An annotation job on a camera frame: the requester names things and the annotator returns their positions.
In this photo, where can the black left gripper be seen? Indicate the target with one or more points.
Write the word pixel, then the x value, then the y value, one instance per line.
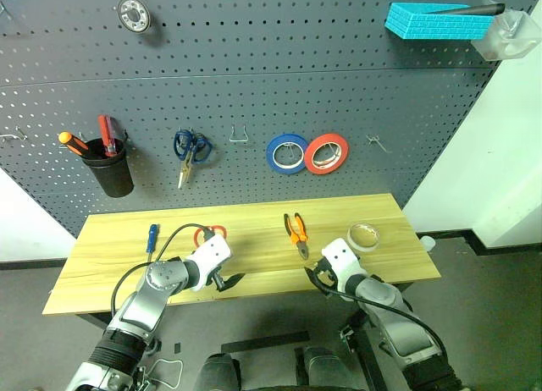
pixel 218 277

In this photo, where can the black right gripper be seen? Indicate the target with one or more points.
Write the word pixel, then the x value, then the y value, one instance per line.
pixel 325 277

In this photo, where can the orange black pliers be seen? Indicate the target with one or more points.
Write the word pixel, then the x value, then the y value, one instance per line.
pixel 302 248

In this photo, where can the white tape roll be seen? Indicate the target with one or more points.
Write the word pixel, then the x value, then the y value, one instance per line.
pixel 368 246

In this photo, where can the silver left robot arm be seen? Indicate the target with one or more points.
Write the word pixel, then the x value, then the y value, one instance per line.
pixel 139 306

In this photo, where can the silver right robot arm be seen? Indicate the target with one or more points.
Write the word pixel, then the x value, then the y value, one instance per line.
pixel 398 323

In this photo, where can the black tool cup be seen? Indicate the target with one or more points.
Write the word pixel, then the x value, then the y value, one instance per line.
pixel 110 175

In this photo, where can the grey pegboard wall panel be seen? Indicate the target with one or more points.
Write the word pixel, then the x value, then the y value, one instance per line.
pixel 296 90

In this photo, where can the black floor tape strip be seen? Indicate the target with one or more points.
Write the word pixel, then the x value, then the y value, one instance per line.
pixel 262 342

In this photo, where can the dark rounded shape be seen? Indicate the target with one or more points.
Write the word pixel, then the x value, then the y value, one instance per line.
pixel 220 372
pixel 322 367

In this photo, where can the small blue screwdriver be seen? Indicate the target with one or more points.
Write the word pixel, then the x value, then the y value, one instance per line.
pixel 152 238

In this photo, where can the white cup on floor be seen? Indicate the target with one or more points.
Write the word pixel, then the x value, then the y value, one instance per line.
pixel 427 243

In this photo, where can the light wooden table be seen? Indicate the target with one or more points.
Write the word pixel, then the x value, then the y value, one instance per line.
pixel 106 260

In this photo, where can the red tape roll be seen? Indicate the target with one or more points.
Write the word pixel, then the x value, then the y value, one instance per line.
pixel 308 156

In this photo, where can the blue tape roll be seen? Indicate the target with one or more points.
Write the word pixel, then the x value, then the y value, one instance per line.
pixel 269 154

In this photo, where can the silver pegboard hook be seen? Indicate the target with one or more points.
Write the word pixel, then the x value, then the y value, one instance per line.
pixel 239 139
pixel 17 133
pixel 378 142

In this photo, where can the orange black screwdriver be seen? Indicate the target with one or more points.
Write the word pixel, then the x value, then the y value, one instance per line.
pixel 72 142

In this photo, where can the teal brick-pattern box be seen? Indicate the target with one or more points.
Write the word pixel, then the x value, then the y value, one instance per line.
pixel 436 27

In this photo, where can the round metal disc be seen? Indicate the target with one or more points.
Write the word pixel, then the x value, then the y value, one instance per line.
pixel 134 15

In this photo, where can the clear plastic bag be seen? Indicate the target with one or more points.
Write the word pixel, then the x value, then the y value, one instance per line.
pixel 508 40

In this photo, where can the black rod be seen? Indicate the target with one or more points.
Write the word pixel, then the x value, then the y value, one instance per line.
pixel 478 10

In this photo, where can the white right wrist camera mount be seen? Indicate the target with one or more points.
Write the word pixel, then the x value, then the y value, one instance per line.
pixel 341 255

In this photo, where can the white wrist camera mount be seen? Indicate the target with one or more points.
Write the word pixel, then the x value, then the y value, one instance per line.
pixel 341 255
pixel 211 249

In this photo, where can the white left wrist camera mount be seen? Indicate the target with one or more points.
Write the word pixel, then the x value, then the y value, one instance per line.
pixel 211 249

